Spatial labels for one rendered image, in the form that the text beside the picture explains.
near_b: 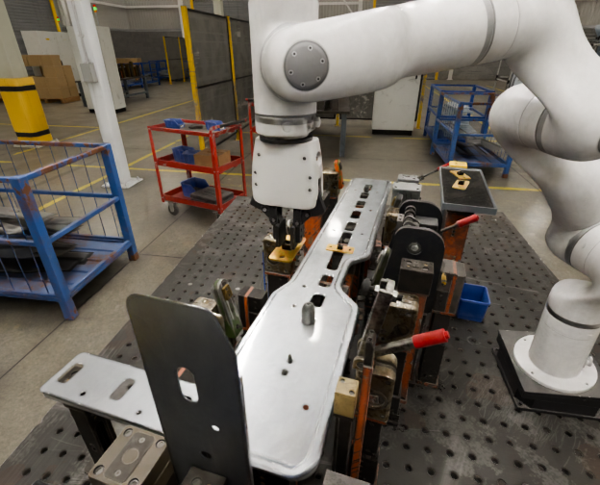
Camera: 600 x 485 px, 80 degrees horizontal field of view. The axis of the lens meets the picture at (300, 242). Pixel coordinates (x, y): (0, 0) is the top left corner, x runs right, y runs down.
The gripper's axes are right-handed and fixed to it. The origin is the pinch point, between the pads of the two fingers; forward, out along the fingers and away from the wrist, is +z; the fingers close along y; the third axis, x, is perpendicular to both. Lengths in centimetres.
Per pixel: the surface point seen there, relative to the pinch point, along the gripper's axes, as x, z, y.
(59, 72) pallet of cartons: -886, 37, 1058
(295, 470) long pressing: 19.6, 28.0, -7.6
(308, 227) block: -76, 37, 19
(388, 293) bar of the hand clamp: 2.3, 6.5, -16.9
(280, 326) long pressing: -8.2, 27.7, 5.2
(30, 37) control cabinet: -908, -59, 1158
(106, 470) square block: 30.3, 21.8, 14.6
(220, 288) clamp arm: -3.9, 16.9, 16.2
